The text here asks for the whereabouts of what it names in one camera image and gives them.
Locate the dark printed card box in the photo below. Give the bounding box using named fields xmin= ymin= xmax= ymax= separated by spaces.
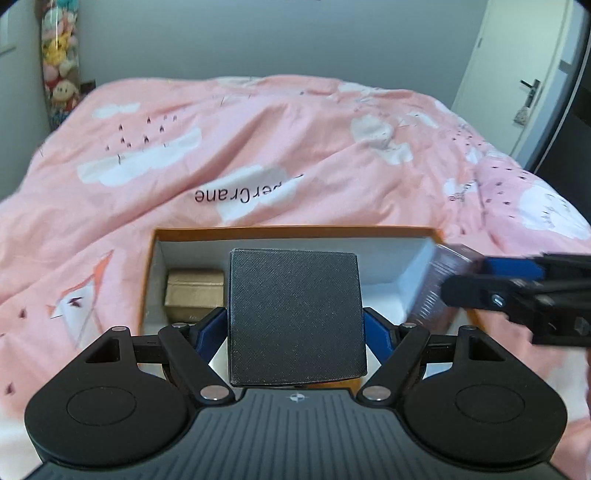
xmin=409 ymin=242 xmax=485 ymax=330

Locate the black textured box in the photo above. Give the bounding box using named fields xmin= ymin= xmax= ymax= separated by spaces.
xmin=228 ymin=248 xmax=369 ymax=387

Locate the pink printed blanket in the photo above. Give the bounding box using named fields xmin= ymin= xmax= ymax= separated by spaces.
xmin=0 ymin=76 xmax=591 ymax=480

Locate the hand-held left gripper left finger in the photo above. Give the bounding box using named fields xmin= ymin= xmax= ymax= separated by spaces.
xmin=85 ymin=307 xmax=233 ymax=407

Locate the dark wardrobe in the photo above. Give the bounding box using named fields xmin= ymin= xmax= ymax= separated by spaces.
xmin=531 ymin=9 xmax=591 ymax=185

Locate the clear tube of plush toys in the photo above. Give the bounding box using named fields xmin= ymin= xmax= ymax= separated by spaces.
xmin=39 ymin=0 xmax=81 ymax=125

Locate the orange cardboard box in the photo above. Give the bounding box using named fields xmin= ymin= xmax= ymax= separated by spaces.
xmin=139 ymin=224 xmax=485 ymax=393

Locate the white door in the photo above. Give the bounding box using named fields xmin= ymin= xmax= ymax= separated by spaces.
xmin=450 ymin=0 xmax=583 ymax=160

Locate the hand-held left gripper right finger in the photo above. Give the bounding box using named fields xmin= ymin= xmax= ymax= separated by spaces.
xmin=357 ymin=308 xmax=506 ymax=407

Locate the black door handle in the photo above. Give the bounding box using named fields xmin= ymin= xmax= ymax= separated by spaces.
xmin=519 ymin=78 xmax=542 ymax=109

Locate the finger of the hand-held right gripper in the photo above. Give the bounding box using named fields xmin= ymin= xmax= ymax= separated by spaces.
xmin=483 ymin=255 xmax=548 ymax=281
xmin=441 ymin=274 xmax=527 ymax=312

